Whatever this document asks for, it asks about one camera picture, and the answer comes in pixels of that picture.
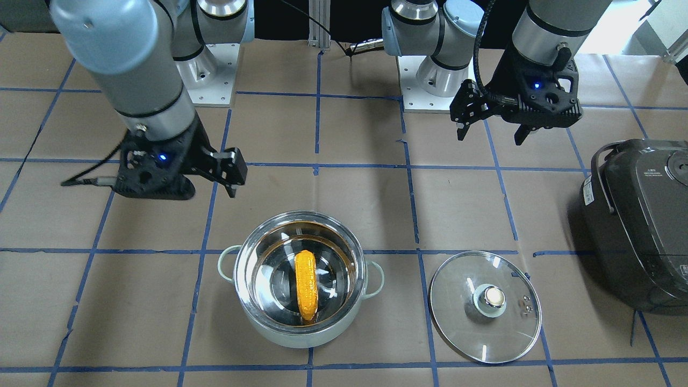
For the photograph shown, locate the yellow toy corn cob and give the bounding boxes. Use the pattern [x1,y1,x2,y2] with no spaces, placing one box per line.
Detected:
[295,250,319,321]

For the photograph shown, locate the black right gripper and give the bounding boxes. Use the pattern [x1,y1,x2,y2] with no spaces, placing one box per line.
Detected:
[111,117,247,200]

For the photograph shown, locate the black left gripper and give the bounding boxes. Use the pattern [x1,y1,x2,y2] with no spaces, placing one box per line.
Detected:
[450,42,583,146]

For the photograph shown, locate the glass pot lid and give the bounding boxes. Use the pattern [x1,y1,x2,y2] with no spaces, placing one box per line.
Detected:
[428,252,542,363]

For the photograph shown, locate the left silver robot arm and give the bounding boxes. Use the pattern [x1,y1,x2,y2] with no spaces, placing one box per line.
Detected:
[382,1,610,145]

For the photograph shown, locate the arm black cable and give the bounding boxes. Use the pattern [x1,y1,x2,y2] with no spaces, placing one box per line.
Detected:
[473,0,517,105]
[60,137,132,188]

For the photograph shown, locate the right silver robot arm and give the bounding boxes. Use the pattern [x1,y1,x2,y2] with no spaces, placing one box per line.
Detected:
[48,1,255,200]

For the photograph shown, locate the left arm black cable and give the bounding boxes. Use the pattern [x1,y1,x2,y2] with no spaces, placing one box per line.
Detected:
[473,0,517,105]

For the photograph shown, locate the aluminium frame post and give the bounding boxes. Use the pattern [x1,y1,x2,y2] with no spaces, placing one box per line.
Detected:
[308,1,331,52]

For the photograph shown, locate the black rice cooker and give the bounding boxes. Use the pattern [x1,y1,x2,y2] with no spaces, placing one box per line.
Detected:
[582,139,687,316]

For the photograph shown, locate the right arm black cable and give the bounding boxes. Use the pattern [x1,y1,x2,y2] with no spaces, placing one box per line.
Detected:
[60,137,132,188]

